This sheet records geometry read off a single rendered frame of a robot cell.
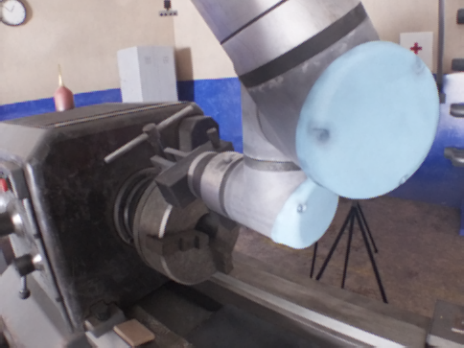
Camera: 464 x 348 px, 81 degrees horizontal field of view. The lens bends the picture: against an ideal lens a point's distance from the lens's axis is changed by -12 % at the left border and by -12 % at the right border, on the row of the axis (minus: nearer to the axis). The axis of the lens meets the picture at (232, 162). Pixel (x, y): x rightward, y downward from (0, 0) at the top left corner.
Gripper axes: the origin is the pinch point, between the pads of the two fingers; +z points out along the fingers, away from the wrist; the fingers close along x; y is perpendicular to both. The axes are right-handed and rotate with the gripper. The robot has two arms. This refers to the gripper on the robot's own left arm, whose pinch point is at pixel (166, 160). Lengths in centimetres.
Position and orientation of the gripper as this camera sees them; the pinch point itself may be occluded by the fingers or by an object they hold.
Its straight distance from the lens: 59.2
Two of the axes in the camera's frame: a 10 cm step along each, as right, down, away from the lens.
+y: -3.0, -8.3, -4.7
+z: -6.5, -1.8, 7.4
